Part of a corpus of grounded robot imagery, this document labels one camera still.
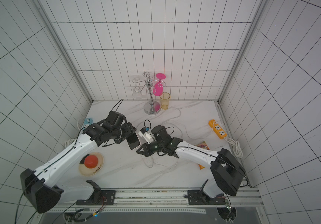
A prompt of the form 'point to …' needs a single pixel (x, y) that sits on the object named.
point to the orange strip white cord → (236, 147)
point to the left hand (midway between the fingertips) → (130, 135)
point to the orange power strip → (217, 129)
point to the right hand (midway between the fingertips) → (133, 155)
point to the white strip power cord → (69, 142)
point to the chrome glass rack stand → (151, 108)
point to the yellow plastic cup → (164, 98)
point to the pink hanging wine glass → (158, 87)
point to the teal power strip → (87, 121)
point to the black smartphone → (133, 141)
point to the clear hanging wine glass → (137, 91)
